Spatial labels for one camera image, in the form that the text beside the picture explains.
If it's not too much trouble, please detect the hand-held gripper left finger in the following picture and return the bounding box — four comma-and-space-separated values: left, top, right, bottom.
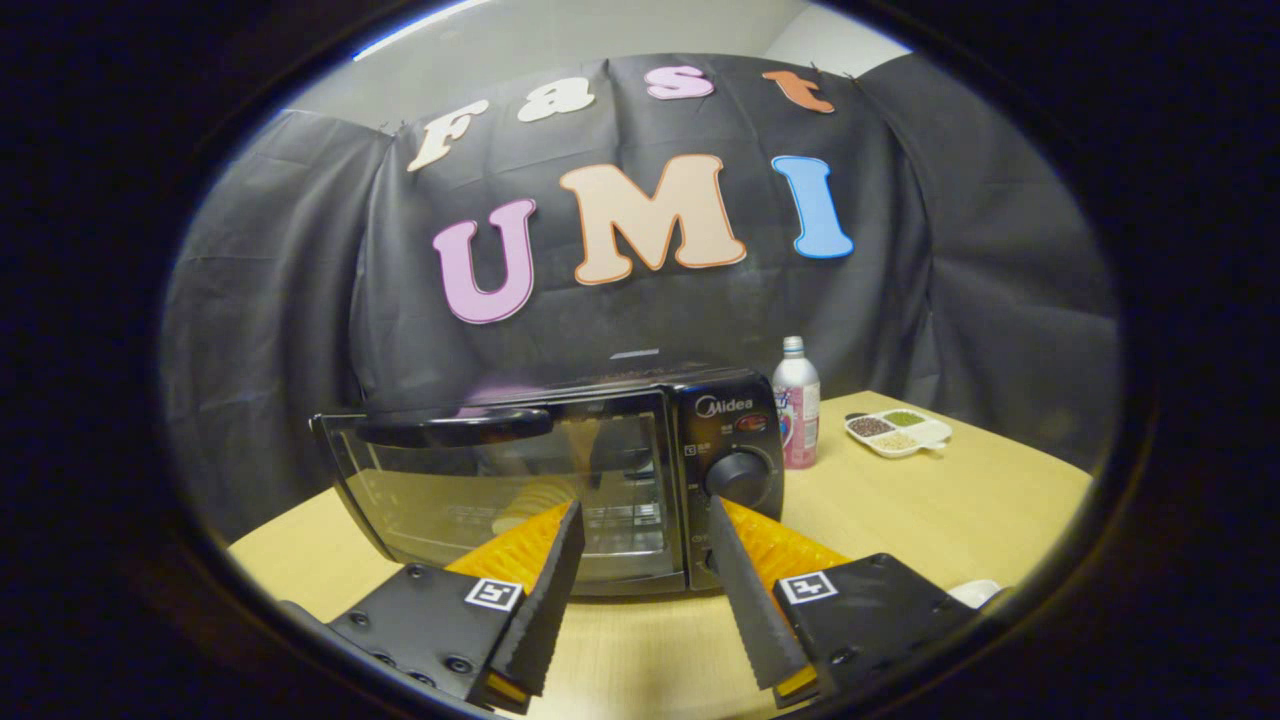
283, 500, 587, 716

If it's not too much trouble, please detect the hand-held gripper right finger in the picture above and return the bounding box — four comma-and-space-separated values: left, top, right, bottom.
707, 495, 1001, 710

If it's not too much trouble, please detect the black toaster oven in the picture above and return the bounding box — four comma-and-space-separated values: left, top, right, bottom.
309, 363, 786, 599

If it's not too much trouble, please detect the pink and white bottle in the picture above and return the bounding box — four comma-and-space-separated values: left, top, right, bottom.
771, 336, 822, 470

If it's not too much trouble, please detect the white divided dish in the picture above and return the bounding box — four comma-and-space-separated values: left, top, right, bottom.
845, 408, 953, 459

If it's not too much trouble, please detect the black backdrop cloth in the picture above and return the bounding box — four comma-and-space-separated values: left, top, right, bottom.
160, 52, 1121, 546

